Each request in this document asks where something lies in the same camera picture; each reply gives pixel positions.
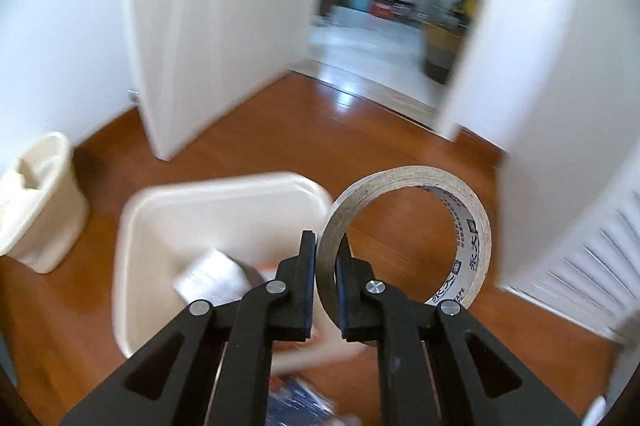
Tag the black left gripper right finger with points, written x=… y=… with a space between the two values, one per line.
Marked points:
x=437 y=365

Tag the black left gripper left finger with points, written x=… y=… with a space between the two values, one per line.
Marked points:
x=210 y=365

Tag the white square trash bin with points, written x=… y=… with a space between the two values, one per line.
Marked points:
x=256 y=220

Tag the beige packing tape roll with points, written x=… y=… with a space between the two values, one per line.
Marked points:
x=471 y=225

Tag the cream oval trash bin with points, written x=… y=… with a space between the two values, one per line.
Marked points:
x=43 y=210

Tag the white room door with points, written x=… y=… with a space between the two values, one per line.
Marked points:
x=192 y=61

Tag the blue patterned wrapper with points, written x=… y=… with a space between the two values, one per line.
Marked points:
x=293 y=401

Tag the white paper trash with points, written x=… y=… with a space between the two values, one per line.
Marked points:
x=213 y=276

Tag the white louvered cabinet door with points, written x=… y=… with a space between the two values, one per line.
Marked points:
x=590 y=277

